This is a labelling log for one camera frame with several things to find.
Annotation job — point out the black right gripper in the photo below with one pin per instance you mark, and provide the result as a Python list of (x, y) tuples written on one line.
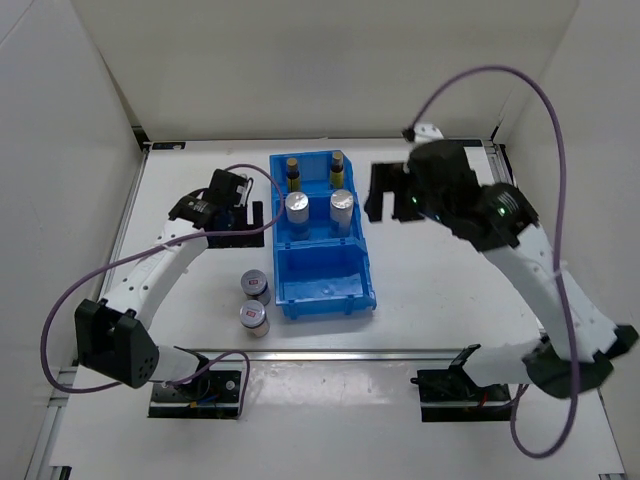
[(386, 177)]

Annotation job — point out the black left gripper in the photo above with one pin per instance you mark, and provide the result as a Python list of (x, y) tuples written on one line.
[(240, 240)]

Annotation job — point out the yellow label bottle gold cap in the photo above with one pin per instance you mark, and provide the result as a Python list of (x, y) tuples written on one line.
[(336, 177)]

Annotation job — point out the blue label shaker silver lid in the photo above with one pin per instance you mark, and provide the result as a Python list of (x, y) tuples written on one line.
[(341, 211)]

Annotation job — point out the red label spice jar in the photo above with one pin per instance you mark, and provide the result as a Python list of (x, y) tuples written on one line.
[(255, 286), (253, 317)]

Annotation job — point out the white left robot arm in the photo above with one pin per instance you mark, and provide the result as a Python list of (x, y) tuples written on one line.
[(112, 333)]

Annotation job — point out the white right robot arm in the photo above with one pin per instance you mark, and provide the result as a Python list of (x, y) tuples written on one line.
[(578, 337)]

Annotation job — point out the blue bin near compartment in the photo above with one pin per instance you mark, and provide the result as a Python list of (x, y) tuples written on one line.
[(324, 277)]

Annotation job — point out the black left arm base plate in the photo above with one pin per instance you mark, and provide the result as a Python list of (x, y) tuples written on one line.
[(215, 396)]

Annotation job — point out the aluminium table frame rail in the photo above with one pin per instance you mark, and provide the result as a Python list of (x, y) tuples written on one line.
[(331, 397)]

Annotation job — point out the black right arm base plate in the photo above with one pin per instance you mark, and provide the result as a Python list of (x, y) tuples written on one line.
[(449, 396)]

